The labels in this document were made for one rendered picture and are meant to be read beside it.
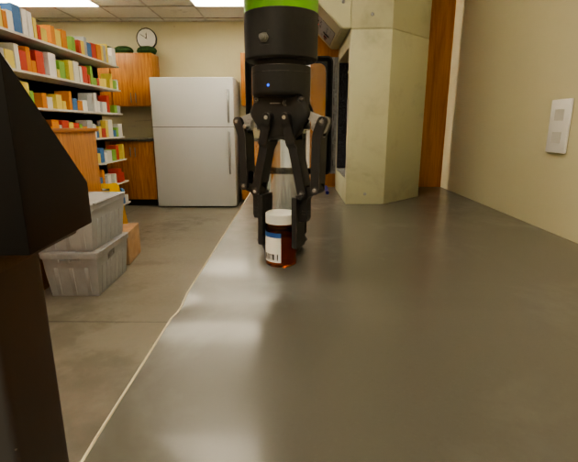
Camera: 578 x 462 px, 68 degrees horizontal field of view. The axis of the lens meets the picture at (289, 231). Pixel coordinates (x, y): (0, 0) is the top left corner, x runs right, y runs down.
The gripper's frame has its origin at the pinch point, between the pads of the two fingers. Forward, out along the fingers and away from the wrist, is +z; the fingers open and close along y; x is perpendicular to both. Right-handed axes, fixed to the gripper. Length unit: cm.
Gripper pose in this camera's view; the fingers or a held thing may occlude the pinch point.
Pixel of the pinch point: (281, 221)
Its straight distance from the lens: 59.2
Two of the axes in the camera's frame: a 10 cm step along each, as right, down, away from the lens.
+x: -4.1, 2.2, -8.8
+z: 0.0, 9.7, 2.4
